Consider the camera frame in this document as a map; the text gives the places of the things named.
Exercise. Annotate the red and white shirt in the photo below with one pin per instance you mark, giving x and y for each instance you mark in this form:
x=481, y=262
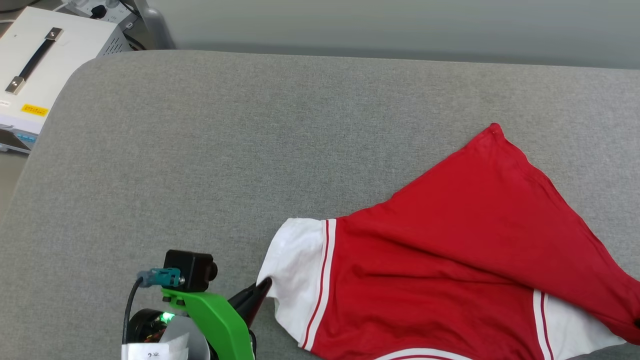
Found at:
x=450, y=250

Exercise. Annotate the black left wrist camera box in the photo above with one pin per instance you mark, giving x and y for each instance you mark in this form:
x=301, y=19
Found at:
x=190, y=270

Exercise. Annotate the white power strip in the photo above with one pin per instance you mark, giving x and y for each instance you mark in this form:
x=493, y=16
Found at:
x=107, y=10

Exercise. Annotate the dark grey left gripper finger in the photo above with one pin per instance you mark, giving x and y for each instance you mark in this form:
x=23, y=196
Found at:
x=250, y=300

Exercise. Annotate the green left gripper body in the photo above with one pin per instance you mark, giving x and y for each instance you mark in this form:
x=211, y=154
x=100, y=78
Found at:
x=220, y=320

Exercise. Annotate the grey metal frame leg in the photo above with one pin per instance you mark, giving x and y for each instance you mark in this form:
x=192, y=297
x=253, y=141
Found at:
x=155, y=27

